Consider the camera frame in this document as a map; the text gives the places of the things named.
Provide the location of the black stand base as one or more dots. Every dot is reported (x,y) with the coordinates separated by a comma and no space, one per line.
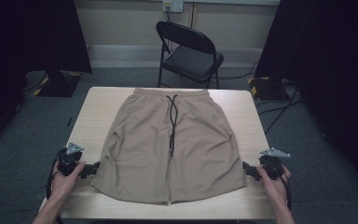
(267,88)
(57,85)

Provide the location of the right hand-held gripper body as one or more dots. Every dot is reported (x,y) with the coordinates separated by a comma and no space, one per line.
(272,166)

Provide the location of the beige shorts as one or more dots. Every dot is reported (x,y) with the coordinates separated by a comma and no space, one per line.
(143,149)

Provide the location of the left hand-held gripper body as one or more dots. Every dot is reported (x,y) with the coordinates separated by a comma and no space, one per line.
(70,158)

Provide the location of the person's right hand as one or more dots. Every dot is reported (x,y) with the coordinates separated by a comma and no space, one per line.
(276,189)

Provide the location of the person's left hand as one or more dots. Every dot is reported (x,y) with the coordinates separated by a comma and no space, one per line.
(63,185)

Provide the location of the black folding chair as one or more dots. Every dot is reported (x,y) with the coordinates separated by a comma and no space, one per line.
(192,60)

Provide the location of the white wall socket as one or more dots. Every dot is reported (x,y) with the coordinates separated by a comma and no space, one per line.
(173,5)

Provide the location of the dark curtain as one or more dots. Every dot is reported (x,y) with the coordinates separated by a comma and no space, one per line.
(18,46)
(335,62)

